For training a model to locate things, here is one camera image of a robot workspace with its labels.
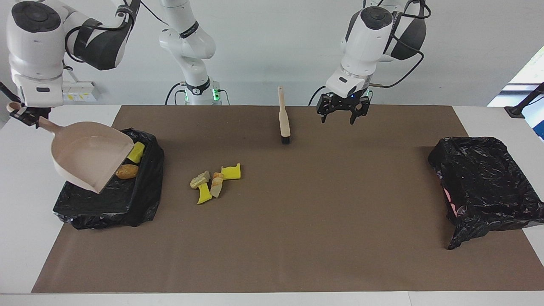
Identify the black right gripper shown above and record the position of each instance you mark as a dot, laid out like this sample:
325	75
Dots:
36	112

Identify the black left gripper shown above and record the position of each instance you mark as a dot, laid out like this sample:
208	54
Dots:
348	101

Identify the beige brush with black bristles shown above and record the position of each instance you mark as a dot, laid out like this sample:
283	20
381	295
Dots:
283	119

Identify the beige plastic dustpan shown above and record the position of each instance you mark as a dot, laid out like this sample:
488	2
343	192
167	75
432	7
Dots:
85	157

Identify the brown bread roll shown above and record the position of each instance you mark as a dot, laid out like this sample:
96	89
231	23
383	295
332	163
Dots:
127	171

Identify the yellow sponge chunk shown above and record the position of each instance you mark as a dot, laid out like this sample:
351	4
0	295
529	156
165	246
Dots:
137	153

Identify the notched yellow sponge piece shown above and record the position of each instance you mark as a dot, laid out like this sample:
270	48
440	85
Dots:
232	172

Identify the orange white bread slice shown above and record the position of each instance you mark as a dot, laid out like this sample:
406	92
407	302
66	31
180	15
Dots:
216	185

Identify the beige grey foam chunk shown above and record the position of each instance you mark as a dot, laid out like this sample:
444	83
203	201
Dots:
199	180

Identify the small yellow sponge piece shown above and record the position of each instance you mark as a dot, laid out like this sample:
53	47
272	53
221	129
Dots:
204	195

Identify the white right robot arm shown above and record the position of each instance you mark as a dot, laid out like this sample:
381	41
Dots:
36	51

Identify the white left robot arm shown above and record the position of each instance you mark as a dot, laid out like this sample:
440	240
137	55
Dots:
365	46

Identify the pink bin with black bag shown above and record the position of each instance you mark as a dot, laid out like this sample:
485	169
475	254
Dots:
484	187

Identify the black clamp stand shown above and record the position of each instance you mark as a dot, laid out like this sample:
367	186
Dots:
516	111
5	90

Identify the brown table mat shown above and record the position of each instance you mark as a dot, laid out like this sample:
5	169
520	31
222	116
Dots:
272	263

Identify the white wall socket box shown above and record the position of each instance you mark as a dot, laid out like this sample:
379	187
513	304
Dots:
80	91

